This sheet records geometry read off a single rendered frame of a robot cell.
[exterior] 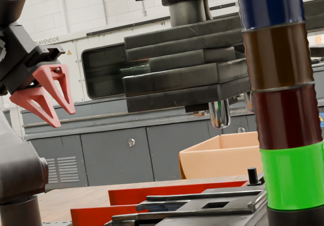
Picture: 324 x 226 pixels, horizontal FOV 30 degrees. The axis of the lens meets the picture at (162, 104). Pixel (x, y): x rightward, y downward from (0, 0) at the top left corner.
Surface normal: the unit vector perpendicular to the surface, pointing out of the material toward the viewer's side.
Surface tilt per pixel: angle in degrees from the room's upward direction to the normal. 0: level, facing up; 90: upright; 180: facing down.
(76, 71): 90
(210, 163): 88
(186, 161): 90
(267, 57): 76
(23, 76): 89
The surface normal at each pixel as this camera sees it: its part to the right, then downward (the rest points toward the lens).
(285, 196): -0.60, -0.11
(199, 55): -0.41, 0.11
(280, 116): -0.38, -0.14
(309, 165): 0.24, -0.23
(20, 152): 0.18, -0.80
